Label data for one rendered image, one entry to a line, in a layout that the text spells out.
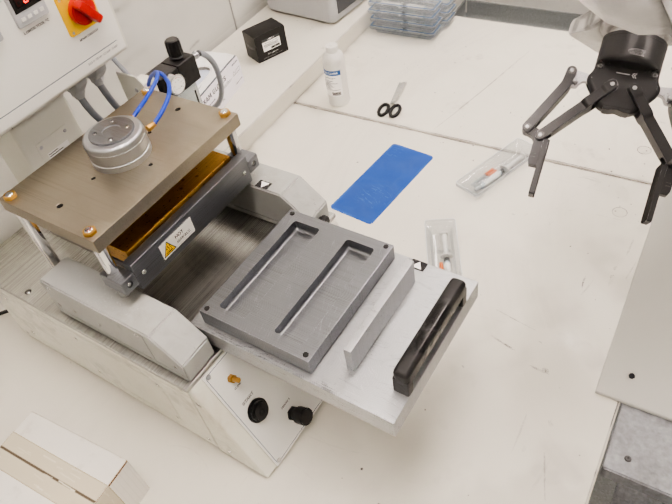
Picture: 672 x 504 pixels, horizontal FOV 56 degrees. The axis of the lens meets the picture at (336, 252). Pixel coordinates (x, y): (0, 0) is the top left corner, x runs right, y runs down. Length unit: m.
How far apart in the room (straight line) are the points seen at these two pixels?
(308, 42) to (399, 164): 0.51
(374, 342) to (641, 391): 0.41
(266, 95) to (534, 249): 0.72
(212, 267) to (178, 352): 0.18
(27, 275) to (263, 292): 0.40
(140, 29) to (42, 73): 0.68
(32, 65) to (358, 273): 0.50
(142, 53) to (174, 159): 0.80
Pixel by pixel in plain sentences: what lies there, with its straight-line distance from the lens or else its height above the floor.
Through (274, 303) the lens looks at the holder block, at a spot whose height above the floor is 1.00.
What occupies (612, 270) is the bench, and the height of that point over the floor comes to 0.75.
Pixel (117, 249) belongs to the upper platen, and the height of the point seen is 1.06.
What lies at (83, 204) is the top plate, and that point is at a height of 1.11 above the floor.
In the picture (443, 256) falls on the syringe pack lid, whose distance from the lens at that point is 1.11.
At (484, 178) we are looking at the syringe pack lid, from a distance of 1.25.
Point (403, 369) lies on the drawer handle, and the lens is 0.69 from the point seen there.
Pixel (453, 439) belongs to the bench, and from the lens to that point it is 0.94.
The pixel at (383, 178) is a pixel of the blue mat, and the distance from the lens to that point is 1.30.
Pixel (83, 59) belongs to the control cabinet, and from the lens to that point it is 0.99.
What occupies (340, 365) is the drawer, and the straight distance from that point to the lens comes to 0.74.
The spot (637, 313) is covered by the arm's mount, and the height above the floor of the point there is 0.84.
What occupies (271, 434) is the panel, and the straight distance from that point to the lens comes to 0.92.
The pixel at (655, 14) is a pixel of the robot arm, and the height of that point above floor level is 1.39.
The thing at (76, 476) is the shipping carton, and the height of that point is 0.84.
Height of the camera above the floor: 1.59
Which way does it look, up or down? 46 degrees down
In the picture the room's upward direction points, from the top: 11 degrees counter-clockwise
